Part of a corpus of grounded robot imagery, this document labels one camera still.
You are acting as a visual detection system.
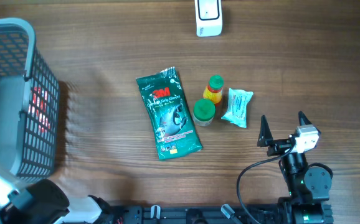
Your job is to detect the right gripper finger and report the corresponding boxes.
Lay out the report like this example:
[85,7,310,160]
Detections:
[298,111,321,134]
[257,115,273,147]

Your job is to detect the light blue tissue pack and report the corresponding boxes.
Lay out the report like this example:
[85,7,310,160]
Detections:
[221,88,253,128]

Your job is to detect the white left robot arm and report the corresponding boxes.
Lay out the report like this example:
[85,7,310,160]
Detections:
[0,165,115,223]

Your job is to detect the white barcode scanner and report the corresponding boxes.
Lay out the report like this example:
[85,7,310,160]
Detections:
[194,0,223,37]

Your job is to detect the green lid jar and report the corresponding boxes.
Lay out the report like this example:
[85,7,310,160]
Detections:
[192,98,216,126]

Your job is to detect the yellow bottle green cap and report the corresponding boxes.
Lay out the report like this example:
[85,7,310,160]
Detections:
[202,75,224,105]

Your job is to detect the green 3M gloves packet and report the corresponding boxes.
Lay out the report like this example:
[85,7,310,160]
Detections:
[136,67,202,160]

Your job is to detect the grey plastic basket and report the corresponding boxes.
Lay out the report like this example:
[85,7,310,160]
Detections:
[0,18,60,182]

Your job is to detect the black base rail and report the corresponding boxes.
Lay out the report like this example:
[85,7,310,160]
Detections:
[112,203,334,224]

